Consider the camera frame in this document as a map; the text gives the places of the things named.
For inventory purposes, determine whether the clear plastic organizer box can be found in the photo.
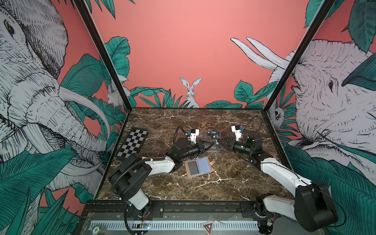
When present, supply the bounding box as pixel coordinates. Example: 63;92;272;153
196;129;221;153

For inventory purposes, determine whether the black VIP card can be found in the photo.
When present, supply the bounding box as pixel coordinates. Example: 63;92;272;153
207;129;221;138
211;138;221;152

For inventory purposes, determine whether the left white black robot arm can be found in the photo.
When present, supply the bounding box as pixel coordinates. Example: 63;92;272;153
108;138;214;212

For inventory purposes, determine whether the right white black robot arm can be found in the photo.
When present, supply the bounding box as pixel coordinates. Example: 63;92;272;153
215;130;339;235

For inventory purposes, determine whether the black white checkerboard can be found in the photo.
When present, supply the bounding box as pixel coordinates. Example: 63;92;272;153
116;128;149;160

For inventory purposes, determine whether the red triangle warning sticker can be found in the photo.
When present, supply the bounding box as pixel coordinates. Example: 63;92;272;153
202;221;214;235

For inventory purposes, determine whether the white perforated vent strip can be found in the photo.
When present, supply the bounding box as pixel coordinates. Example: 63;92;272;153
88;220;259;232

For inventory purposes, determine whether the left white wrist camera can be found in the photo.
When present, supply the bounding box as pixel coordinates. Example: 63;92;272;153
189;129;200;145

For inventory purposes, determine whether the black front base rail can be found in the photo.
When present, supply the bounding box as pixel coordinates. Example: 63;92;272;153
82;200;281;220

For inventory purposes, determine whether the right black frame post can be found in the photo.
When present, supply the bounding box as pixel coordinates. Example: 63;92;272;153
263;0;335;112

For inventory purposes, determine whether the black frame post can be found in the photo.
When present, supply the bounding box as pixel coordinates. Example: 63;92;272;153
263;0;335;112
74;0;132;112

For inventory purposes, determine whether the left black frame post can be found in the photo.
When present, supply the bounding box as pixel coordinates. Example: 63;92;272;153
74;0;132;112

